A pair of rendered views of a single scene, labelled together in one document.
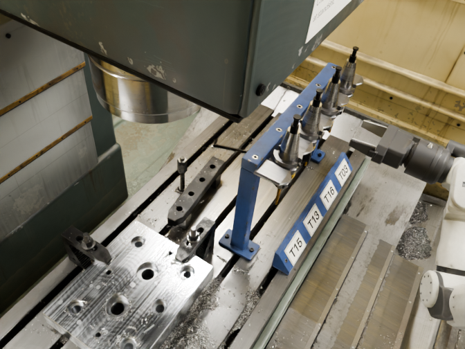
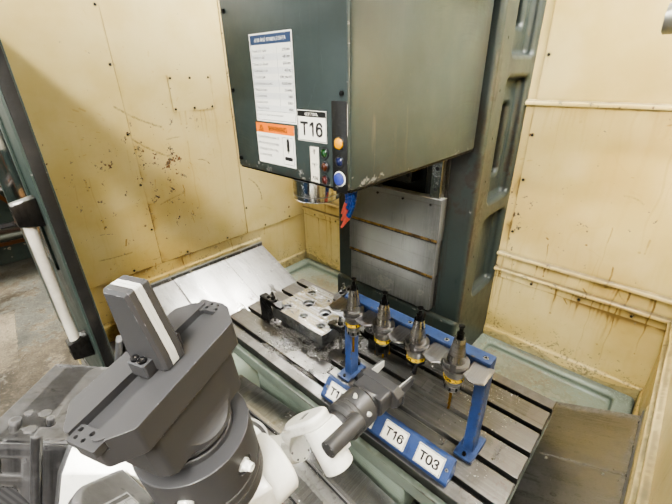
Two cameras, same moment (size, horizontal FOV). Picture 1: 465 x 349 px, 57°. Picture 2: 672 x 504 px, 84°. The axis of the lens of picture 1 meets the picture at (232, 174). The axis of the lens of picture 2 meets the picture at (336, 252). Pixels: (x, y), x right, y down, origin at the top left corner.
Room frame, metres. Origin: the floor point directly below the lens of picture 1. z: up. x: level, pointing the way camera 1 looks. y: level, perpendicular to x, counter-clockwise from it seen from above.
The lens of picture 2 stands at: (0.88, -1.02, 1.86)
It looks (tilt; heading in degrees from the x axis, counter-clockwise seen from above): 26 degrees down; 106
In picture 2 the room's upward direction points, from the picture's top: 1 degrees counter-clockwise
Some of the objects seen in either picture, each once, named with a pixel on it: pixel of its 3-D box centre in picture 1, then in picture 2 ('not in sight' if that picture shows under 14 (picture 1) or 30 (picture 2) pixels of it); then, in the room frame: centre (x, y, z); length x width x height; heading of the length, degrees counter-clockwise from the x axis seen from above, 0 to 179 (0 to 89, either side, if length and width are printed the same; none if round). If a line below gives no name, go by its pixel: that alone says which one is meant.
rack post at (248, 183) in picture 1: (244, 210); (351, 338); (0.65, -0.04, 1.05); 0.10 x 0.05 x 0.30; 63
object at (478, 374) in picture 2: (350, 77); (477, 374); (1.01, -0.29, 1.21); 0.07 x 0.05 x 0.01; 63
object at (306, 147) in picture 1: (297, 144); (367, 319); (0.72, -0.14, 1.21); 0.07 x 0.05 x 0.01; 63
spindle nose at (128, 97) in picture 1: (151, 51); (316, 179); (0.49, 0.12, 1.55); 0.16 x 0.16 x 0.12
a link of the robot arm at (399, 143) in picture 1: (404, 151); (367, 398); (0.77, -0.40, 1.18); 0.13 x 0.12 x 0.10; 153
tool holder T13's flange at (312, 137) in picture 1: (308, 131); (383, 326); (0.77, -0.16, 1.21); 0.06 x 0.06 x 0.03
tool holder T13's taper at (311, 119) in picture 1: (312, 115); (383, 313); (0.77, -0.16, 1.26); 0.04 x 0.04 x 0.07
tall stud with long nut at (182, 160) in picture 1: (182, 174); not in sight; (0.82, 0.14, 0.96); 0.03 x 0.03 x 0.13
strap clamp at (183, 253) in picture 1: (194, 244); (342, 333); (0.58, 0.07, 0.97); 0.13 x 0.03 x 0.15; 153
